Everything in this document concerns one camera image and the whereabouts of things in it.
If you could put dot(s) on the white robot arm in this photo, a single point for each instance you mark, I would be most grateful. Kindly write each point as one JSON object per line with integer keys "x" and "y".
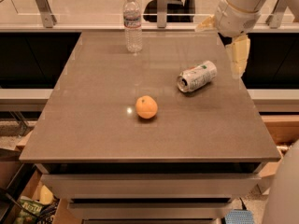
{"x": 274, "y": 72}

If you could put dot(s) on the silver 7up soda can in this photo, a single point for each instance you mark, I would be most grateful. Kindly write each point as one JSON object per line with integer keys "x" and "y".
{"x": 196, "y": 77}

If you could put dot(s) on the orange fruit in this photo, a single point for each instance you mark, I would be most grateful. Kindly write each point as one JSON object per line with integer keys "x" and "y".
{"x": 146, "y": 107}

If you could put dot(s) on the grey drawer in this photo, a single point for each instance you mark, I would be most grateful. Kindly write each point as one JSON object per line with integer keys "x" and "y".
{"x": 118, "y": 211}
{"x": 150, "y": 186}

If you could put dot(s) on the green snack bag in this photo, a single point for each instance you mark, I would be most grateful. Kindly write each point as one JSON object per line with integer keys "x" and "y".
{"x": 30, "y": 211}

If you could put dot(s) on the lower grey drawer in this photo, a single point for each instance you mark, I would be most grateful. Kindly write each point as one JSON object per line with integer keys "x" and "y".
{"x": 118, "y": 211}

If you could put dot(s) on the yellow object in box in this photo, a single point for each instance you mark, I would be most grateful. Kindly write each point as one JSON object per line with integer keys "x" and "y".
{"x": 45, "y": 196}

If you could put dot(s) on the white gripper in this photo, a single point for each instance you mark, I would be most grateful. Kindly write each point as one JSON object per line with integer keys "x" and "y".
{"x": 235, "y": 20}

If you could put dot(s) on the cardboard box left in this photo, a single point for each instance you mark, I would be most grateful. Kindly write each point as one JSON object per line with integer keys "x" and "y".
{"x": 27, "y": 183}

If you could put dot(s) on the metal railing post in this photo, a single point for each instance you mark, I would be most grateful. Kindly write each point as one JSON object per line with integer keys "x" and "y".
{"x": 161, "y": 13}
{"x": 274, "y": 20}
{"x": 47, "y": 17}

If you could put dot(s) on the left metal railing post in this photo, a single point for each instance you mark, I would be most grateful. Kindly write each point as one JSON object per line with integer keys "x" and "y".
{"x": 47, "y": 17}

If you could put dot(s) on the black office chair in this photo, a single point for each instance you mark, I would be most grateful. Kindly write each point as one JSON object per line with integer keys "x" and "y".
{"x": 177, "y": 11}

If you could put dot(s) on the upper grey drawer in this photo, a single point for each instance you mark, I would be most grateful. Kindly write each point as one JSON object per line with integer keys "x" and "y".
{"x": 150, "y": 186}

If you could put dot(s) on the right metal railing post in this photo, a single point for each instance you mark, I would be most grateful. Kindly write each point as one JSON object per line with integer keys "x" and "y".
{"x": 274, "y": 20}

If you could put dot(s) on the middle metal railing post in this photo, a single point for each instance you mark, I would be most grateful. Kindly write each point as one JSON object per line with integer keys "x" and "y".
{"x": 161, "y": 13}

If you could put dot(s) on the blue perforated object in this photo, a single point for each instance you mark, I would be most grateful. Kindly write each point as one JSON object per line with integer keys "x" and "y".
{"x": 239, "y": 217}

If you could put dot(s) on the clear plastic water bottle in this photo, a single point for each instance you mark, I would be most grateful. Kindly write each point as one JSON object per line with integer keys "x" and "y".
{"x": 132, "y": 25}

